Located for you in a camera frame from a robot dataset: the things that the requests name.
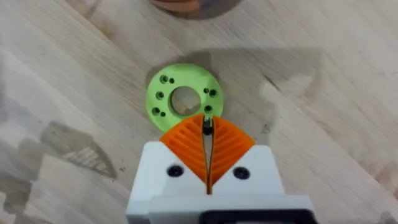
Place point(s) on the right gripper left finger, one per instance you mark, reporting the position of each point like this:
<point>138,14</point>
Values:
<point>174,155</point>

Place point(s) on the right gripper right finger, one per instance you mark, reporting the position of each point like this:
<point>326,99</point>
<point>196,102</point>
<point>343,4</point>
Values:
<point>236,155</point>

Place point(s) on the small black screw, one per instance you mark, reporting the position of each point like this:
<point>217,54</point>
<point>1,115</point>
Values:
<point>207,127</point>

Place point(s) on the green disc with holes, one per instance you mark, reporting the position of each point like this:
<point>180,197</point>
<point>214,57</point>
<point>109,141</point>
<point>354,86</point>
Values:
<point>183,93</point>

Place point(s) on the brown round tub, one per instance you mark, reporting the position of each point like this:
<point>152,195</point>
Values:
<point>186,6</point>

